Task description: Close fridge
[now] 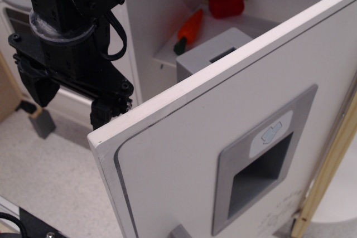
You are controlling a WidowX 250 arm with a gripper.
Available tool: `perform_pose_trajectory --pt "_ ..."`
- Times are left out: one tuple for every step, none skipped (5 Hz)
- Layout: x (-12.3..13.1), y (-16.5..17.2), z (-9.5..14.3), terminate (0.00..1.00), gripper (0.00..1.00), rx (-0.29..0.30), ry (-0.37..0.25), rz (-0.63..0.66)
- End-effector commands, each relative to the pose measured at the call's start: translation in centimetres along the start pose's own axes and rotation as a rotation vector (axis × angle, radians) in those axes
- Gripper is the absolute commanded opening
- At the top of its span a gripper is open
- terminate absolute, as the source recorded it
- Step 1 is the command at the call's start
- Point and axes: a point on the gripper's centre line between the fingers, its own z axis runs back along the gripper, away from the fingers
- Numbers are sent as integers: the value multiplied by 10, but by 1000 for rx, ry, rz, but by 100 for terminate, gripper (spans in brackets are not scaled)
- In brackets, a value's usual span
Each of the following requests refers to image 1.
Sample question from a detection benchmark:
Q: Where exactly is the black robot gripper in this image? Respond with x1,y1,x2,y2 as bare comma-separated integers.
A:
8,12,134,130

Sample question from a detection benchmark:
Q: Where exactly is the white toy fridge door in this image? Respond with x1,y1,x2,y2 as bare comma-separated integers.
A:
89,0,356,237

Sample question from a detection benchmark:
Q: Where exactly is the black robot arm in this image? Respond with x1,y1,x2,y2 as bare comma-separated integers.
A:
8,0,134,129

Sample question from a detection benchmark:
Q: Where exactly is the grey furniture foot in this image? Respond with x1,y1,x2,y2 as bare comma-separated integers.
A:
29,110,56,139

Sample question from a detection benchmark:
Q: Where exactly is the wooden side panel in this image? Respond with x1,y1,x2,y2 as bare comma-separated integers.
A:
1,54,23,122

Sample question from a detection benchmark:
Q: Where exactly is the white toy oven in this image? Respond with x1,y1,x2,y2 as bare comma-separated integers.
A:
0,0,94,127

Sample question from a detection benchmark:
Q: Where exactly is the orange toy carrot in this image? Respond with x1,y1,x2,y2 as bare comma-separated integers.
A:
173,9,204,55

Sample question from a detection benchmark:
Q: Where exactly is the grey ice dispenser box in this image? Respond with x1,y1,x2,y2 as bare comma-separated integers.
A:
176,28,253,82

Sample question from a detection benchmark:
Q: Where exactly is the red toy bell pepper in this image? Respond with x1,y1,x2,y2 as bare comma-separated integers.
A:
208,0,247,19

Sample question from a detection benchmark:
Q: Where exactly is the black cable loop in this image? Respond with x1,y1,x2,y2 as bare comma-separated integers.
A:
99,11,128,62

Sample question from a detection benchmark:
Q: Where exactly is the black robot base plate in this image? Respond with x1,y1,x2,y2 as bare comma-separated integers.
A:
0,206,70,238

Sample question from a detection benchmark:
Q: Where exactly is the black braided cable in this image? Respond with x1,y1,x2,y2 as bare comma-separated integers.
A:
0,212,30,238

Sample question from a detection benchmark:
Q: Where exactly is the grey fridge door handle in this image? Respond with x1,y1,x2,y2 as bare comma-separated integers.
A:
168,225,191,238

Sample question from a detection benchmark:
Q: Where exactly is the light wooden frame post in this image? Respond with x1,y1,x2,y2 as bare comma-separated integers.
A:
290,85,356,237

